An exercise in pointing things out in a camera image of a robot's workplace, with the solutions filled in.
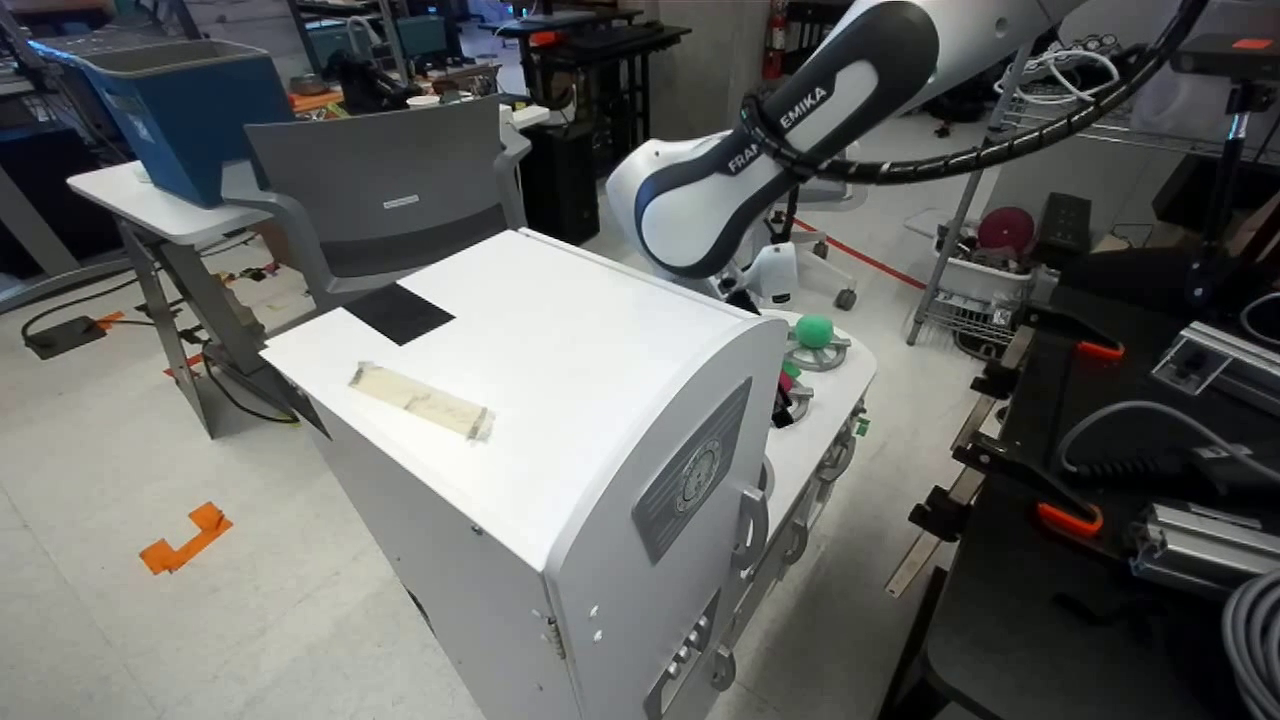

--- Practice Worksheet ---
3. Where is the green grey toy tap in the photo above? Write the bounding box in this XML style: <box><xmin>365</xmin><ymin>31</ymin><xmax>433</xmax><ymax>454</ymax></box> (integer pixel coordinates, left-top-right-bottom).
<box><xmin>782</xmin><ymin>306</ymin><xmax>857</xmax><ymax>378</ymax></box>

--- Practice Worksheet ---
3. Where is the white machine cabinet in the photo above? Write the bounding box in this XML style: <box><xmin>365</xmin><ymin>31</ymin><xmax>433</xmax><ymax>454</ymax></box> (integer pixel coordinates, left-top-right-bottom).
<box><xmin>256</xmin><ymin>222</ymin><xmax>885</xmax><ymax>720</ymax></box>

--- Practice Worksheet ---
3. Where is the clear tape strip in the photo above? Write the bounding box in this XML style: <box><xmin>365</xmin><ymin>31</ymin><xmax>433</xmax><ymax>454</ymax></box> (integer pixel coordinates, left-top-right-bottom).
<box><xmin>342</xmin><ymin>360</ymin><xmax>498</xmax><ymax>448</ymax></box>

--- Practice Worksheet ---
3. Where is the black square patch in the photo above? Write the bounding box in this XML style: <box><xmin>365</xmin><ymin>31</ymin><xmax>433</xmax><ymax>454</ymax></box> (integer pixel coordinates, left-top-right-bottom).
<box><xmin>339</xmin><ymin>281</ymin><xmax>458</xmax><ymax>351</ymax></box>

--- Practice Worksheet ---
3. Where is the black equipment cart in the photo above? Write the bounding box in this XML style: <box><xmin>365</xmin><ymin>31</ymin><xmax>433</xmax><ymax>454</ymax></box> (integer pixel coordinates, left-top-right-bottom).
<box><xmin>515</xmin><ymin>11</ymin><xmax>697</xmax><ymax>248</ymax></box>

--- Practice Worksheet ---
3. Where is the grey plastic chair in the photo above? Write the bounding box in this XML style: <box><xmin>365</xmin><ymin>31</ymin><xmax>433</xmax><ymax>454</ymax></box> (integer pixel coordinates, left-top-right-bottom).
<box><xmin>240</xmin><ymin>91</ymin><xmax>534</xmax><ymax>311</ymax></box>

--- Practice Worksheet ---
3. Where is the metal stand leg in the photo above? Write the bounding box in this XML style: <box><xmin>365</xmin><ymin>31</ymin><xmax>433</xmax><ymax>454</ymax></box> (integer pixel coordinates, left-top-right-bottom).
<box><xmin>906</xmin><ymin>155</ymin><xmax>1009</xmax><ymax>351</ymax></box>

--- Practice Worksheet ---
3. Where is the white crate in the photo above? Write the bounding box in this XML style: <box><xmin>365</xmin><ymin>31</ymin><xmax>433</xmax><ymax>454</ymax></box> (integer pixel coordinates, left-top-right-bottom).
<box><xmin>932</xmin><ymin>242</ymin><xmax>1063</xmax><ymax>324</ymax></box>

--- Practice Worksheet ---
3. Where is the red ball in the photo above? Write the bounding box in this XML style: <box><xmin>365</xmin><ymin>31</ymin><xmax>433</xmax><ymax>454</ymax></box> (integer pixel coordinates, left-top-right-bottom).
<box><xmin>976</xmin><ymin>202</ymin><xmax>1038</xmax><ymax>262</ymax></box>

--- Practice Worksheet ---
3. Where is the small black box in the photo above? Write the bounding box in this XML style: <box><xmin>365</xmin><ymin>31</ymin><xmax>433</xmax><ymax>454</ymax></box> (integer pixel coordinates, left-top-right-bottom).
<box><xmin>1036</xmin><ymin>187</ymin><xmax>1100</xmax><ymax>267</ymax></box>

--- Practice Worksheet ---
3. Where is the orange black bar clamp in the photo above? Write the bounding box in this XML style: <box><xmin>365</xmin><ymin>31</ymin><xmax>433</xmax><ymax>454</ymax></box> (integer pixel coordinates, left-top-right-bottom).
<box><xmin>1017</xmin><ymin>303</ymin><xmax>1133</xmax><ymax>370</ymax></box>
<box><xmin>906</xmin><ymin>435</ymin><xmax>1112</xmax><ymax>549</ymax></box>

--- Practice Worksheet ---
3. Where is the orange floor tape mark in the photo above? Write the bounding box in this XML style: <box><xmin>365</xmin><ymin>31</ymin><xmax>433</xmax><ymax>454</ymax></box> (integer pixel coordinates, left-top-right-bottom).
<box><xmin>137</xmin><ymin>499</ymin><xmax>240</xmax><ymax>578</ymax></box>

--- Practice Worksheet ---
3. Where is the black perforated breadboard table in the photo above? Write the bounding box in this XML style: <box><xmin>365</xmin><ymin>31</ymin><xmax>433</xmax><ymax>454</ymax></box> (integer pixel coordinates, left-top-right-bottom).
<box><xmin>874</xmin><ymin>296</ymin><xmax>1280</xmax><ymax>720</ymax></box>

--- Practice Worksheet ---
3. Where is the grey side table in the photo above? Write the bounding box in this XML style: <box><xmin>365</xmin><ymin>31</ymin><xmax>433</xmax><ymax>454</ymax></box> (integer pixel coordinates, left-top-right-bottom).
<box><xmin>64</xmin><ymin>155</ymin><xmax>317</xmax><ymax>445</ymax></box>

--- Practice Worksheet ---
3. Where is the blue plastic bin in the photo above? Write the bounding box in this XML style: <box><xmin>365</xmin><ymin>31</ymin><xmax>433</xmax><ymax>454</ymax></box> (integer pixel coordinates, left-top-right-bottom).
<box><xmin>29</xmin><ymin>37</ymin><xmax>300</xmax><ymax>210</ymax></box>

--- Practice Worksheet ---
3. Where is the aluminium extrusion with tag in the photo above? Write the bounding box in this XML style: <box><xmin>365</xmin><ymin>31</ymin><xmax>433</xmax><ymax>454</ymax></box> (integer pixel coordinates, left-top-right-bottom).
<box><xmin>1146</xmin><ymin>315</ymin><xmax>1280</xmax><ymax>421</ymax></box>

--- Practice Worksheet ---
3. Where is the black floor power box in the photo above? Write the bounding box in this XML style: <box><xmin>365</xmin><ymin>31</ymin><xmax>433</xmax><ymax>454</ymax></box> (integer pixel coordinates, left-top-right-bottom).
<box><xmin>21</xmin><ymin>311</ymin><xmax>111</xmax><ymax>364</ymax></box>

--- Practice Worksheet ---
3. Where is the black tripod stand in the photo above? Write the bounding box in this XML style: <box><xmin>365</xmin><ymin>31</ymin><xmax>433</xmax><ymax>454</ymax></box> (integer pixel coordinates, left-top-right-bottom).
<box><xmin>1152</xmin><ymin>37</ymin><xmax>1280</xmax><ymax>324</ymax></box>

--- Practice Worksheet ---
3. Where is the grey cable loop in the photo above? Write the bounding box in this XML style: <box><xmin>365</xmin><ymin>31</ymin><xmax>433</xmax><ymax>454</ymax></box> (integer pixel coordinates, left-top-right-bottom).
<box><xmin>1050</xmin><ymin>394</ymin><xmax>1280</xmax><ymax>486</ymax></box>

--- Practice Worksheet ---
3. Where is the aluminium extrusion with bracket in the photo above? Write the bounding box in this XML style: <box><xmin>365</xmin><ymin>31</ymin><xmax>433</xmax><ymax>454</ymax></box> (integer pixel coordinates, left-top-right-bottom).
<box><xmin>1125</xmin><ymin>497</ymin><xmax>1280</xmax><ymax>597</ymax></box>

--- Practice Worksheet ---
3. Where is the grey coiled cable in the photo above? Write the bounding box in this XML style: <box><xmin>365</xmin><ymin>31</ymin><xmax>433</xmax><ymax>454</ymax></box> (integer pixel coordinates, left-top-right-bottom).
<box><xmin>1217</xmin><ymin>566</ymin><xmax>1280</xmax><ymax>720</ymax></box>

